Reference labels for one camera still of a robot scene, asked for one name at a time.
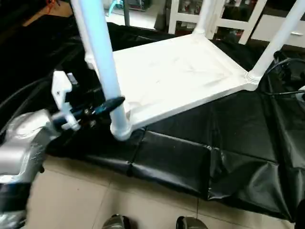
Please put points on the turquoise plastic stool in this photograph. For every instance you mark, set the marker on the turquoise plastic stool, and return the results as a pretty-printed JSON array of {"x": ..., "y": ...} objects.
[{"x": 113, "y": 5}]

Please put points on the white glass door cabinet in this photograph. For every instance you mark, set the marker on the white glass door cabinet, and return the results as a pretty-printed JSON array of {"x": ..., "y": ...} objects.
[{"x": 228, "y": 21}]

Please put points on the black work mat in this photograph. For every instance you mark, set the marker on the black work mat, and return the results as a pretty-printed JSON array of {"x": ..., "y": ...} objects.
[{"x": 214, "y": 148}]

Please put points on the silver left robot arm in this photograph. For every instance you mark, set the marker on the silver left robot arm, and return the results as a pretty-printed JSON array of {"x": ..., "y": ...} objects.
[{"x": 24, "y": 152}]

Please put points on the grey metal pole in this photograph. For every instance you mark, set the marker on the grey metal pole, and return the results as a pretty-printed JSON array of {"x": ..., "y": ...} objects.
[{"x": 126, "y": 10}]

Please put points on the white drawer unit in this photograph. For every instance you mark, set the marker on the white drawer unit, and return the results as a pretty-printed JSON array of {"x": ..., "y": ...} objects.
[{"x": 267, "y": 31}]

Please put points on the white plastic table leg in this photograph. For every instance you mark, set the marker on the white plastic table leg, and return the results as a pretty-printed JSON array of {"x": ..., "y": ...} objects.
[
  {"x": 102, "y": 57},
  {"x": 202, "y": 16},
  {"x": 274, "y": 43}
]

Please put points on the brown cardboard board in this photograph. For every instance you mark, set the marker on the brown cardboard board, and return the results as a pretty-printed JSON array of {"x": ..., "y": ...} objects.
[{"x": 43, "y": 12}]

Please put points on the white plastic table top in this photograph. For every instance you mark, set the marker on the white plastic table top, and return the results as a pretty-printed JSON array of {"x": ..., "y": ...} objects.
[{"x": 176, "y": 71}]

